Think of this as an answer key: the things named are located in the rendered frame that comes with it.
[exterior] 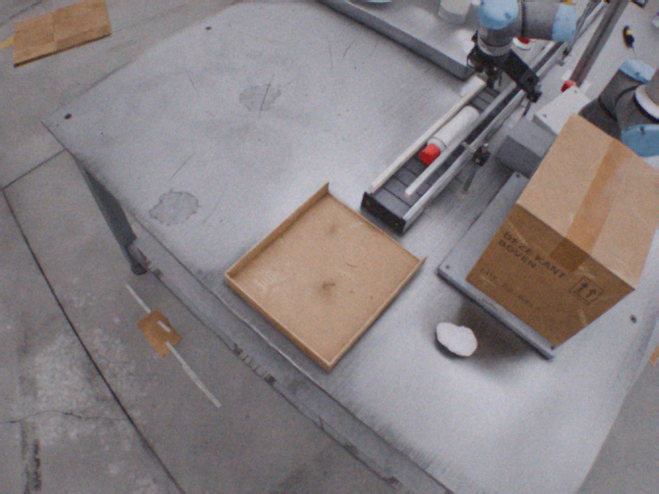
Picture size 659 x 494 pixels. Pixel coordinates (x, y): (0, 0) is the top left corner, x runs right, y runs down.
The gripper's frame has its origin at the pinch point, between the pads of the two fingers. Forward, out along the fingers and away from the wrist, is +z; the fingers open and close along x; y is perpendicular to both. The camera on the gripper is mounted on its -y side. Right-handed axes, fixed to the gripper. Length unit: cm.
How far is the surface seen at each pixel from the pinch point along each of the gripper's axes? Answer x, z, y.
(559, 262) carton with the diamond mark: 35, -35, -33
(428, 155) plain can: 28.9, -14.8, 0.5
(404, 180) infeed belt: 36.4, -14.7, 1.3
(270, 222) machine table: 60, -23, 17
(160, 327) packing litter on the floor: 122, 37, 53
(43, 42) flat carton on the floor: 71, 66, 252
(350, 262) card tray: 57, -21, -1
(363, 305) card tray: 61, -24, -9
